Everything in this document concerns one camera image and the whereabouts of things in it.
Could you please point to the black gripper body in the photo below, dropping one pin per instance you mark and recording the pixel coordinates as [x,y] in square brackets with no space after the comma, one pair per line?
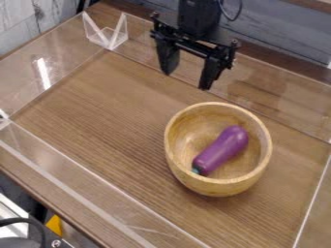
[193,28]

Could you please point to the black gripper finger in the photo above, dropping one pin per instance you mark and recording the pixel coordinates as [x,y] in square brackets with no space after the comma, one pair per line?
[215,64]
[168,54]

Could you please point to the purple toy eggplant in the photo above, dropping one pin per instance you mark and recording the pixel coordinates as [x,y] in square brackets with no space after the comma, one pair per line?
[227,145]

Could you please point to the brown wooden bowl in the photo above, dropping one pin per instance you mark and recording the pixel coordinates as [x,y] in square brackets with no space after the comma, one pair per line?
[192,129]

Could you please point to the yellow black device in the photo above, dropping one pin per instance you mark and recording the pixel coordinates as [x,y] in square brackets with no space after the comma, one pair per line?
[45,236]

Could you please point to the clear acrylic corner bracket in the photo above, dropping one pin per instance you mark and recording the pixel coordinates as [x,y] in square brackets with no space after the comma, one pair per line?
[107,37]

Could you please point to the clear acrylic tray wall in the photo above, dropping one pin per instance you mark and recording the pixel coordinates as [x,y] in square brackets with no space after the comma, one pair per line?
[82,116]

